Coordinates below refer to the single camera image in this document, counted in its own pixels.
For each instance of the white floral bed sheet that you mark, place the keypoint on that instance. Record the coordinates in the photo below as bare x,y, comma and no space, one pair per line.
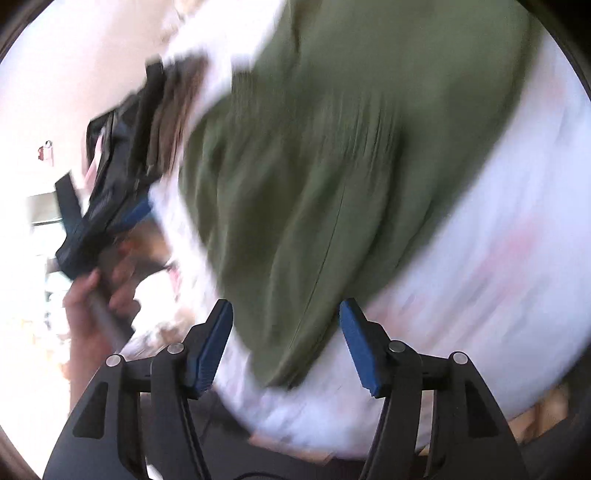
485,277

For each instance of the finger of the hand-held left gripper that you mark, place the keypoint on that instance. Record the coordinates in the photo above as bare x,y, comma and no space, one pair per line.
136,212

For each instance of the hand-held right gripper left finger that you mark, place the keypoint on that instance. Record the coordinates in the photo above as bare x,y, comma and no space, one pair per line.
213,348

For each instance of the person's left forearm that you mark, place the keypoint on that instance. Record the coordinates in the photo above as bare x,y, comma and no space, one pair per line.
79,374

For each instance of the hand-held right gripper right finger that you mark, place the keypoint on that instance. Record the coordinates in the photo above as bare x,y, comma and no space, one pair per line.
362,355

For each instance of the green pants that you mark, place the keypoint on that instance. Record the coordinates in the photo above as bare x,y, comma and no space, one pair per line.
323,161

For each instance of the person's left hand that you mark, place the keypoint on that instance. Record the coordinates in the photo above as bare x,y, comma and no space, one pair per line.
81,318

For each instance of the small red wall fixture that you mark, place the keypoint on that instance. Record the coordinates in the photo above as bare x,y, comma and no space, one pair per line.
45,152

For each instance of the black furry garment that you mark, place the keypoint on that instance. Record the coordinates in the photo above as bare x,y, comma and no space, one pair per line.
134,134

